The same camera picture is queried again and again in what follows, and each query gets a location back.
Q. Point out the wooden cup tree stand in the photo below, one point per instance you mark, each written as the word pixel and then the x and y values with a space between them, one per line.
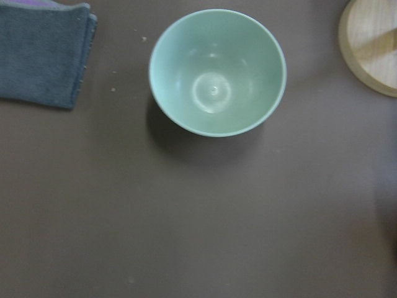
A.
pixel 367 40

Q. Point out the mint green bowl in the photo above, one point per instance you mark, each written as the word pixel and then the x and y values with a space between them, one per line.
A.
pixel 217 73

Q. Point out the dark grey folded cloth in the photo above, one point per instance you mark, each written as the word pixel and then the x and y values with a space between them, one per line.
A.
pixel 45 46

